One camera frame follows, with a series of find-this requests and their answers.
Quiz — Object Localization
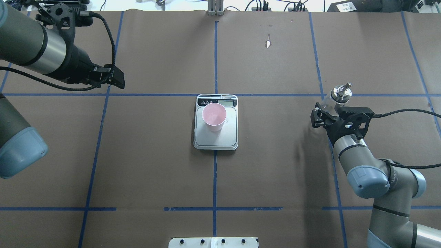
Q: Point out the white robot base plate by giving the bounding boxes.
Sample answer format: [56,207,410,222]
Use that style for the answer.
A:
[168,236,260,248]

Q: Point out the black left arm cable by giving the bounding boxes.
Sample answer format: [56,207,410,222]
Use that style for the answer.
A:
[0,12,116,92]

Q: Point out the glass sauce dispenser bottle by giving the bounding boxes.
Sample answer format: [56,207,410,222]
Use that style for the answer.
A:
[321,83,352,116]

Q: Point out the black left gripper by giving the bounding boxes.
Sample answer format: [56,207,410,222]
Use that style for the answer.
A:
[65,45,125,89]

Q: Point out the black box on desk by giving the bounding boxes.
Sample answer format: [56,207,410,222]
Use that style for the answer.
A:
[326,0,404,13]

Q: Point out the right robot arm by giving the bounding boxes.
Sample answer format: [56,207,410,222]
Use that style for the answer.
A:
[310,103,441,248]

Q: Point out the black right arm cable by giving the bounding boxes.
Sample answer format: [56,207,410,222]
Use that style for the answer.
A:
[372,109,441,170]

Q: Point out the aluminium frame post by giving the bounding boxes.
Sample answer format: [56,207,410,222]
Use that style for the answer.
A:
[207,0,225,16]

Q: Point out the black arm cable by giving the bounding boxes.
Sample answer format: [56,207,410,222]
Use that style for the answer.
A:
[0,12,116,92]
[372,109,441,170]

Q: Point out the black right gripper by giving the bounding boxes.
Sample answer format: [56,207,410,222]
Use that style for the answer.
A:
[310,103,357,145]

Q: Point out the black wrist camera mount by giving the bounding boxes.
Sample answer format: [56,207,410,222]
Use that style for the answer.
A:
[337,106,375,140]
[35,3,93,40]

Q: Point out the blue tape long line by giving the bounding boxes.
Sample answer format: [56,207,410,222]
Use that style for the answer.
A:
[308,12,348,248]

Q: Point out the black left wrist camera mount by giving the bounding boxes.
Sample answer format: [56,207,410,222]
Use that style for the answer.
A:
[35,3,93,40]

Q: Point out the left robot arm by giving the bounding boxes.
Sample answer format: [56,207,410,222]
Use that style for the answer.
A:
[0,0,125,179]

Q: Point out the blue tape cross line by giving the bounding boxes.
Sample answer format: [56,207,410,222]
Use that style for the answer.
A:
[3,93,441,98]

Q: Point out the white digital kitchen scale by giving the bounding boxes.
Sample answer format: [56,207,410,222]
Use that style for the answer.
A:
[193,94,238,150]

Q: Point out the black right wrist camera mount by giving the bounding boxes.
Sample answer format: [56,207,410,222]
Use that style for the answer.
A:
[337,106,375,140]

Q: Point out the pink plastic cup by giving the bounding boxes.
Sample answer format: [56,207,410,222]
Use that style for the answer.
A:
[202,103,227,132]

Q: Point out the brown paper table cover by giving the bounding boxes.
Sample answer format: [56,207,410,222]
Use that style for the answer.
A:
[1,10,440,248]

